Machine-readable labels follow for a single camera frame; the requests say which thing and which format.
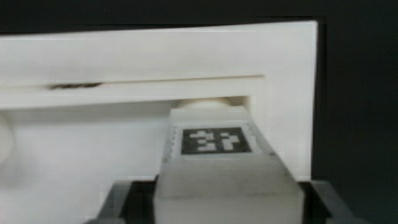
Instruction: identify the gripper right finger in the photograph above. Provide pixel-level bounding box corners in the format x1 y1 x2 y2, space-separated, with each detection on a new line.
300 180 371 224

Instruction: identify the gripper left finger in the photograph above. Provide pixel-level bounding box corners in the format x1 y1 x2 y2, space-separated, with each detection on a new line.
85 180 156 224

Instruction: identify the white leg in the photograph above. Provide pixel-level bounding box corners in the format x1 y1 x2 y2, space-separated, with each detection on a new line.
152 99 303 224

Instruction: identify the white square tabletop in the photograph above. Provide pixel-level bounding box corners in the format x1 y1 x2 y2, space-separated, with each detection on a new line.
0 75 264 224

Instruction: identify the white U-shaped fence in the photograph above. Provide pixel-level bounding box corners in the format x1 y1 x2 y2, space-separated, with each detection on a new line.
0 21 317 180

